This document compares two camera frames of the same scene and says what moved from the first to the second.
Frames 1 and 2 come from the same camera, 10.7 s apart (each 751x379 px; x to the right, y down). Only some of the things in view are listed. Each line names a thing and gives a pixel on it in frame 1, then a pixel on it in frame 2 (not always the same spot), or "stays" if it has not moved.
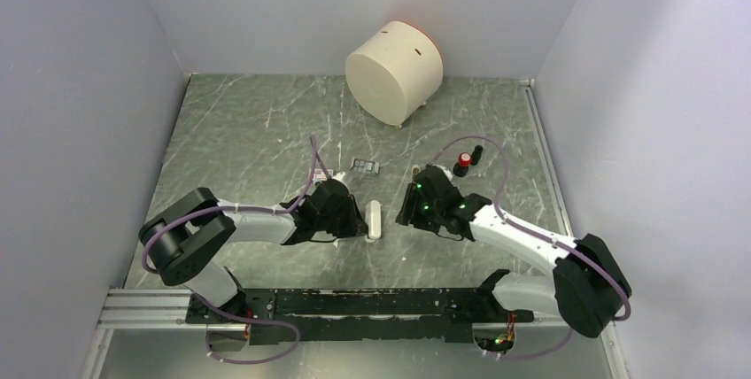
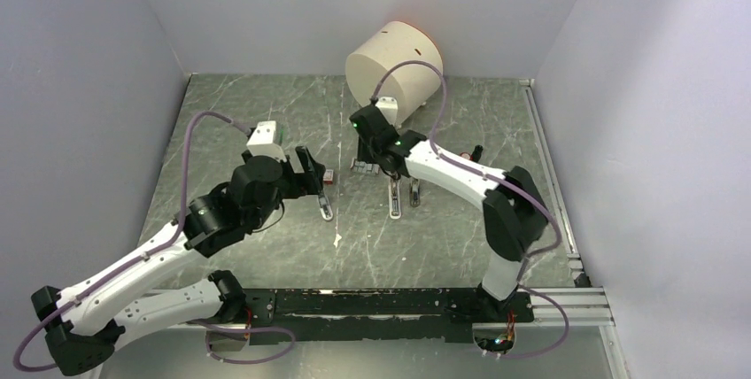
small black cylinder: x=476 y=154 stays
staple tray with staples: x=365 y=166 stays
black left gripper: x=355 y=224 → x=302 y=182
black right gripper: x=408 y=212 → x=363 y=153
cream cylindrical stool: x=392 y=74 stays
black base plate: x=356 y=316 stays
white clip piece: x=374 y=220 → x=395 y=202
